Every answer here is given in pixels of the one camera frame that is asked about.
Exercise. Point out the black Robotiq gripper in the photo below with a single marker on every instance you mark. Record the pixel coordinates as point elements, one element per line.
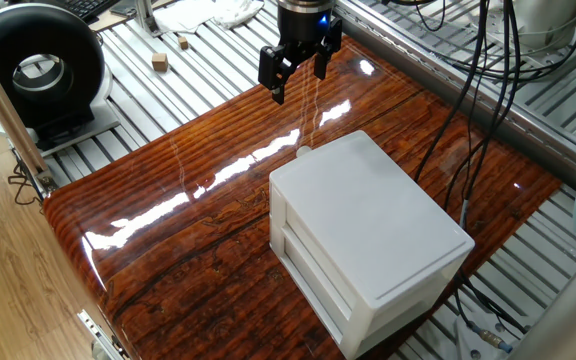
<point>305,27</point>

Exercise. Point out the white plastic drawer cabinet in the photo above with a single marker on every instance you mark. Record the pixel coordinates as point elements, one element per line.
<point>368,210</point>

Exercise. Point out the white crumpled cloth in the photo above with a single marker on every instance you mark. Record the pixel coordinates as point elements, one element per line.
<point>203,12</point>

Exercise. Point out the small wooden cube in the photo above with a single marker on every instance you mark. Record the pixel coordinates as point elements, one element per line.
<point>183,43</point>

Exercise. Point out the large wooden cube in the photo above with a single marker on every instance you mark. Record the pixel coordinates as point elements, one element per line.
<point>160,62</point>

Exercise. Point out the black computer keyboard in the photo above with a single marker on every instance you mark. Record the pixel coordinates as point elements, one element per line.
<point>88,7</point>

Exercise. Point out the glossy wood-grain table mat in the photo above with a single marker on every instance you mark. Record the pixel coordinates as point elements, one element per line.
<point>193,250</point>

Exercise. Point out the short aluminium profile post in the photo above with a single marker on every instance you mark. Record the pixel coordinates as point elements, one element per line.
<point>147,17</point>

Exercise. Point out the grey metal divider rail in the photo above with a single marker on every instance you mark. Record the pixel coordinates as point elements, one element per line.
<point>468,90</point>

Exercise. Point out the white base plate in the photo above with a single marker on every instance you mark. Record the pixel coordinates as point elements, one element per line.
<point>103,125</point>

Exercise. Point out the beige diagonal frame bar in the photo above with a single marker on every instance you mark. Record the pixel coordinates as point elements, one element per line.
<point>3,110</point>

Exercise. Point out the silver metal corner bracket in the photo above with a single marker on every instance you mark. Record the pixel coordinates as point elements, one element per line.
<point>100,335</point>

